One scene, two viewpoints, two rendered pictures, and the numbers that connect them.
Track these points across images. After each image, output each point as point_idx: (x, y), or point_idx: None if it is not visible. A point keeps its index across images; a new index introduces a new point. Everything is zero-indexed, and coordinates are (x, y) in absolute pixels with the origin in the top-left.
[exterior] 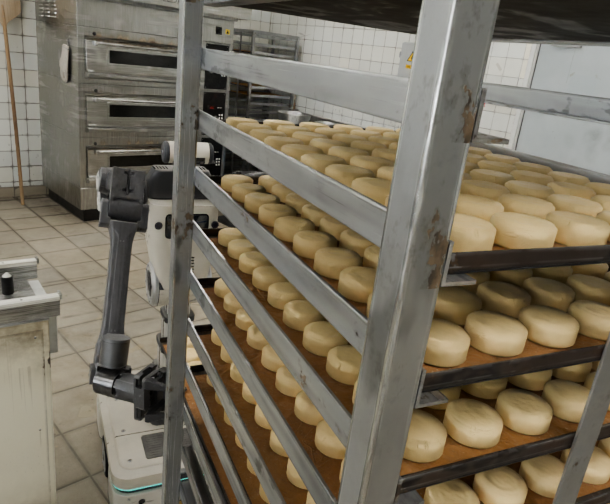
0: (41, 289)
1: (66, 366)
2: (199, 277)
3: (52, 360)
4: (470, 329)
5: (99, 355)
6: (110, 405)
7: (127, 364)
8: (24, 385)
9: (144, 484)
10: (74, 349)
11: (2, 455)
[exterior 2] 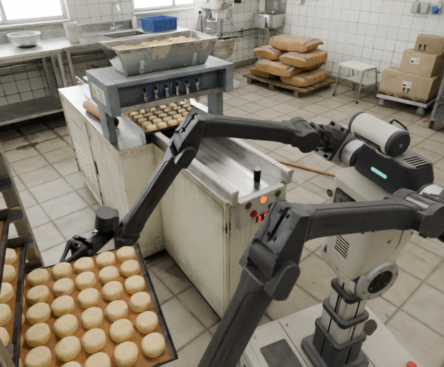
0: (269, 190)
1: (400, 281)
2: (349, 268)
3: (401, 271)
4: None
5: (121, 220)
6: (314, 309)
7: (434, 321)
8: (216, 231)
9: (246, 358)
10: (426, 278)
11: (209, 259)
